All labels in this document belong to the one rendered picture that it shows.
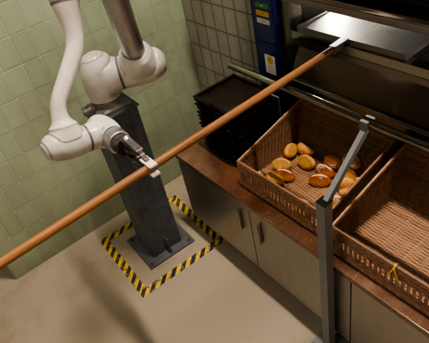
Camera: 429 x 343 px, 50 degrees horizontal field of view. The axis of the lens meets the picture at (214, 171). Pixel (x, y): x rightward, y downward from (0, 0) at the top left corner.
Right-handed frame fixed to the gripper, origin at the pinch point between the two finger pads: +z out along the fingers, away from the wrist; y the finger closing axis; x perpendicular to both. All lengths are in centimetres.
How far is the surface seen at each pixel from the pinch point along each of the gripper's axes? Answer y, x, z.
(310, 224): 57, -52, 19
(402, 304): 60, -47, 67
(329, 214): 28, -41, 39
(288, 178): 56, -67, -8
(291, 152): 55, -81, -20
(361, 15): -22, -85, 18
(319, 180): 55, -74, 5
